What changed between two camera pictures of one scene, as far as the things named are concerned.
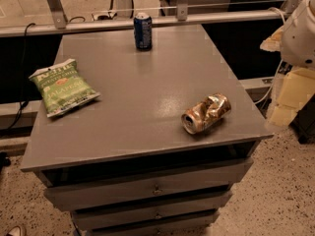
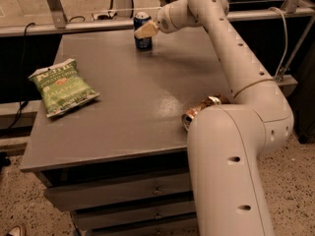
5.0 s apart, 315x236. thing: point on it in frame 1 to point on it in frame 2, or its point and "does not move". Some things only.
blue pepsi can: (143, 31) does not move
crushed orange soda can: (210, 111) does not move
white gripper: (299, 39) to (163, 20)
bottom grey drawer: (195, 225) does not move
